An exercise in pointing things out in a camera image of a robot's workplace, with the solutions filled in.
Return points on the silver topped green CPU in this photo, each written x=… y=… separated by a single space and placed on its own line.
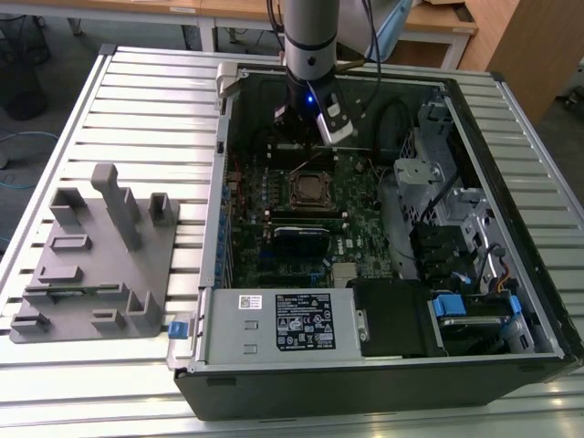
x=311 y=187

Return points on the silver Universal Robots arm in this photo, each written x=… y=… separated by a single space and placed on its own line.
x=310 y=41

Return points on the CPU socket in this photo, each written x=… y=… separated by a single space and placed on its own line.
x=293 y=204

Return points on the RAM slot black clips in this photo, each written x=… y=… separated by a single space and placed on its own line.
x=305 y=210

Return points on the RAM slot white clips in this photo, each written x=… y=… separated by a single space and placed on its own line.
x=305 y=213

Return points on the black expansion slot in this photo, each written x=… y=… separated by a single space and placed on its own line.
x=287 y=264
x=287 y=277

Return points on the grey case latch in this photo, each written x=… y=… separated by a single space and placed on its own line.
x=226 y=77

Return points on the silver perforated drive cage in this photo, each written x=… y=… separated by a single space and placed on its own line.
x=413 y=171

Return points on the black graphics card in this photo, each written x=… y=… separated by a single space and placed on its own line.
x=301 y=242

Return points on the green motherboard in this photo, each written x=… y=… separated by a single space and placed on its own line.
x=365 y=237

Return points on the silver finned chipset heatsink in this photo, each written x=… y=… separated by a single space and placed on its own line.
x=344 y=271

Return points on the black plastic drive holder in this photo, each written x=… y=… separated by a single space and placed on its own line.
x=438 y=251

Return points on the silver disk bay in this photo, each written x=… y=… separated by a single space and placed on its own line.
x=474 y=219

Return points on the black plastic shroud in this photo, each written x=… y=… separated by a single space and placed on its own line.
x=392 y=319

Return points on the silver power supply unit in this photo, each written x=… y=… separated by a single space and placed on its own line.
x=228 y=328

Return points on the wooden cabinet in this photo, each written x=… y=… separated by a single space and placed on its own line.
x=538 y=45

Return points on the hard disk in blue carrier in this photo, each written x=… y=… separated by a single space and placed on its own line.
x=449 y=306

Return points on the grey plastic parts rack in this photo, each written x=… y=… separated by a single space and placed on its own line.
x=114 y=274

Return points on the blue case latch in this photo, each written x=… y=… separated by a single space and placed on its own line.
x=178 y=330

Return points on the black round bin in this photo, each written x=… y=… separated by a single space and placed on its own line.
x=25 y=98

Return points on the black PC case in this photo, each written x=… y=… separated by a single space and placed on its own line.
x=319 y=392

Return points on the green RAM stick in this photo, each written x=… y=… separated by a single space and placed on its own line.
x=68 y=292

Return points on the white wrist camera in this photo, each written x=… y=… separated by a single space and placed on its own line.
x=337 y=132

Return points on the wooden desk white frame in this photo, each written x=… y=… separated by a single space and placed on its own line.
x=456 y=25
x=91 y=3

